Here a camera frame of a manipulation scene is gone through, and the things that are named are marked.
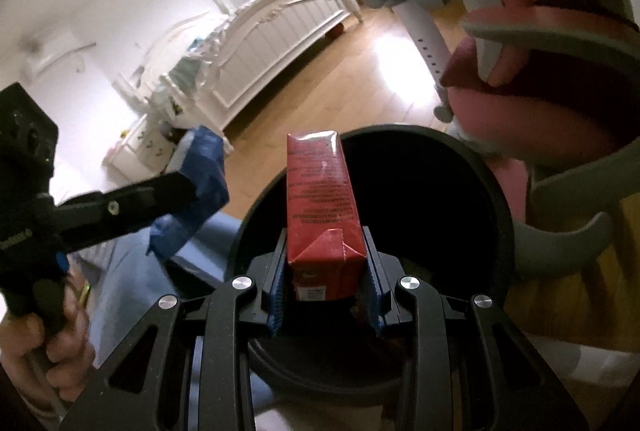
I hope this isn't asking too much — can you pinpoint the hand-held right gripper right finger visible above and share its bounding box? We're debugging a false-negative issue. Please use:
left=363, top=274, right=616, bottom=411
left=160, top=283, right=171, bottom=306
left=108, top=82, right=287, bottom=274
left=362, top=226, right=588, bottom=431

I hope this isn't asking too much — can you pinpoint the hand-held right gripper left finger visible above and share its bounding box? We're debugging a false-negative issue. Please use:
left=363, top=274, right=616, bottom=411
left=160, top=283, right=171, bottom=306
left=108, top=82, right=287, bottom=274
left=60, top=226, right=291, bottom=431

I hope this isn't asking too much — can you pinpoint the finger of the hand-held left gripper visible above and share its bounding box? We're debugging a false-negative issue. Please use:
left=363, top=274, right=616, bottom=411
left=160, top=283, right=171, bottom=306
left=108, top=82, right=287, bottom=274
left=50, top=171, right=198, bottom=257

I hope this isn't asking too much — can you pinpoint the blue packet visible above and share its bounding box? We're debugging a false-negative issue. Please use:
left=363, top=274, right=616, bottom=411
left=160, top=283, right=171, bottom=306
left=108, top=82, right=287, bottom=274
left=146, top=125, right=231, bottom=259

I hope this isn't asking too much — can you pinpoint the red drink carton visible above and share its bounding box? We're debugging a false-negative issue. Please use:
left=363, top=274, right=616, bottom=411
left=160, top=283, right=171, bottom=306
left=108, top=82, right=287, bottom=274
left=286, top=130, right=368, bottom=303

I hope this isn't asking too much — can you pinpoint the black trash bin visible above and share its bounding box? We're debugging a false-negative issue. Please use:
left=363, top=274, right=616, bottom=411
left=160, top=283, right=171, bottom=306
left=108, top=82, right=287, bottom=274
left=225, top=124, right=516, bottom=407

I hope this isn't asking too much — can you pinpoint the person's left hand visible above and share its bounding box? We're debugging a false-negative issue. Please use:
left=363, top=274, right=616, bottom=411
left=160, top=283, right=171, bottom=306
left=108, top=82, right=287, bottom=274
left=0, top=261, right=96, bottom=417

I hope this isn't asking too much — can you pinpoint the white nightstand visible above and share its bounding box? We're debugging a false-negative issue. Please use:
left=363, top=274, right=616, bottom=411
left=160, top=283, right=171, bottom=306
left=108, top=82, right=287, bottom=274
left=105, top=114, right=181, bottom=172

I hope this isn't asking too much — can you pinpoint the blue star-print cloth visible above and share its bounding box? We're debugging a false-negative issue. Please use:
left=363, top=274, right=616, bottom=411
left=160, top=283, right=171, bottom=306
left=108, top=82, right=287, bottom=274
left=65, top=211, right=281, bottom=417

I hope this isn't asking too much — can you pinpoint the pale green blanket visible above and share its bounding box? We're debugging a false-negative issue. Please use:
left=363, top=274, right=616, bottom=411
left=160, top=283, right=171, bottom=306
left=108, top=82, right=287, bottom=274
left=167, top=36, right=218, bottom=99

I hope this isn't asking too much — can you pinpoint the white bed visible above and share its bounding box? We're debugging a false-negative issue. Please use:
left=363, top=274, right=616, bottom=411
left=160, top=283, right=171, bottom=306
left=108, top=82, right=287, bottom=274
left=115, top=0, right=366, bottom=137

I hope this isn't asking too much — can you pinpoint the pink and grey chair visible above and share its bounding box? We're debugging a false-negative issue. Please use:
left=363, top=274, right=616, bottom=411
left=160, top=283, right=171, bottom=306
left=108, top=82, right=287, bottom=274
left=395, top=0, right=640, bottom=277

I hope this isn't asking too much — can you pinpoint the white adjustable desk leg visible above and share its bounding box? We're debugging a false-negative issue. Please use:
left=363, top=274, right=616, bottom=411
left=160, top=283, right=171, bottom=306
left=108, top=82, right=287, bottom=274
left=335, top=0, right=456, bottom=122

